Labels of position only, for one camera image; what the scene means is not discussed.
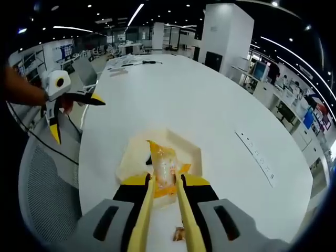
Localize white socket strip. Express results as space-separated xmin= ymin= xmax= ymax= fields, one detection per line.
xmin=235 ymin=130 xmax=276 ymax=188

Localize grey mesh chair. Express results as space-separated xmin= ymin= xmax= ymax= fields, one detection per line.
xmin=18 ymin=131 xmax=85 ymax=237

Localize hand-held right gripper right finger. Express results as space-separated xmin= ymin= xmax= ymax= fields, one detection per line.
xmin=181 ymin=175 xmax=292 ymax=252

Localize black cabinet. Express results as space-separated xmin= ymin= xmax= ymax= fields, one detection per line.
xmin=204 ymin=51 xmax=223 ymax=72

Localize computer monitor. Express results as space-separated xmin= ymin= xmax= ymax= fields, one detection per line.
xmin=253 ymin=61 xmax=268 ymax=79

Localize white crumpled papers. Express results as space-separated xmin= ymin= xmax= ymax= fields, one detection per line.
xmin=109 ymin=54 xmax=144 ymax=66

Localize cream food tongs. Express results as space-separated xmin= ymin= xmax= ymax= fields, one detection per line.
xmin=127 ymin=172 xmax=208 ymax=252

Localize yellow snack packet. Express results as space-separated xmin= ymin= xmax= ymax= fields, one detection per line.
xmin=145 ymin=139 xmax=181 ymax=209

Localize black office chair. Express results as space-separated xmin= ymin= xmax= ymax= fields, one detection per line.
xmin=275 ymin=101 xmax=296 ymax=125

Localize long white counter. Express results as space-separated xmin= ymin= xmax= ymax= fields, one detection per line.
xmin=230 ymin=62 xmax=329 ymax=163

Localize wide white pillar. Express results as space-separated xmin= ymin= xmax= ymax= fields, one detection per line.
xmin=199 ymin=3 xmax=255 ymax=73

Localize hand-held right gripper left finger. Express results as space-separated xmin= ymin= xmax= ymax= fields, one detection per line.
xmin=52 ymin=175 xmax=149 ymax=252

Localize cream hexagonal container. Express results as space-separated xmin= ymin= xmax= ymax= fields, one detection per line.
xmin=117 ymin=128 xmax=203 ymax=184

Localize blue box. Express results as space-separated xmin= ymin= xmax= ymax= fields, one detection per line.
xmin=303 ymin=110 xmax=314 ymax=131

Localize grey office chair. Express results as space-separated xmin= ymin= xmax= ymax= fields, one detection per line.
xmin=72 ymin=56 xmax=99 ymax=91

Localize pale flat strips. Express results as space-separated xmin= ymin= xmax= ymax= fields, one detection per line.
xmin=109 ymin=68 xmax=129 ymax=78

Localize narrow white pillar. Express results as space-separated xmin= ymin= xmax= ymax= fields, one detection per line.
xmin=153 ymin=22 xmax=165 ymax=52

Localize person's left hand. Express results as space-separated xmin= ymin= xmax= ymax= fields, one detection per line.
xmin=59 ymin=98 xmax=76 ymax=115

